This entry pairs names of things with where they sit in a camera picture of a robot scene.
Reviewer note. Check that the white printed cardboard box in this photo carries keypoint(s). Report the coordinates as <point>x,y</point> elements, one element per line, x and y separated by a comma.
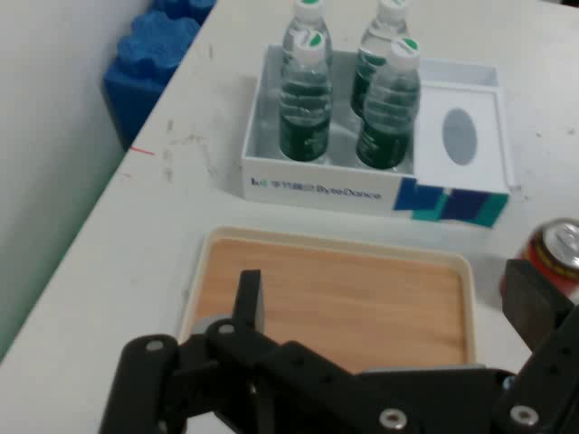
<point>316,192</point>

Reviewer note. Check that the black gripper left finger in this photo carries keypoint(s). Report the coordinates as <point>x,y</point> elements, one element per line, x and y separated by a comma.
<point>253,384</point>

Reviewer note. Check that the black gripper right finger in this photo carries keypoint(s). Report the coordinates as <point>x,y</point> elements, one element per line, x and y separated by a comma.
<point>549,370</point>

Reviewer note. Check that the red drink can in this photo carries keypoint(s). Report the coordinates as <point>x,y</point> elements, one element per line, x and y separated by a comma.
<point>549,253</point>

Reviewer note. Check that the wooden tray with cream rim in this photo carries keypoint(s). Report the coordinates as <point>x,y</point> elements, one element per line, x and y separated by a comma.
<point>362,307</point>

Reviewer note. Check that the clear water bottle green label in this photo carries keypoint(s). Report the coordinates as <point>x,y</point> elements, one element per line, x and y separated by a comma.
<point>303,113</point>
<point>307,11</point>
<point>373,40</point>
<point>389,117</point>

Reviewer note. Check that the dark blue foam mat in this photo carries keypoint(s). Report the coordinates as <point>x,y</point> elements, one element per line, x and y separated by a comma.
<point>185,6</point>
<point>140,77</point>

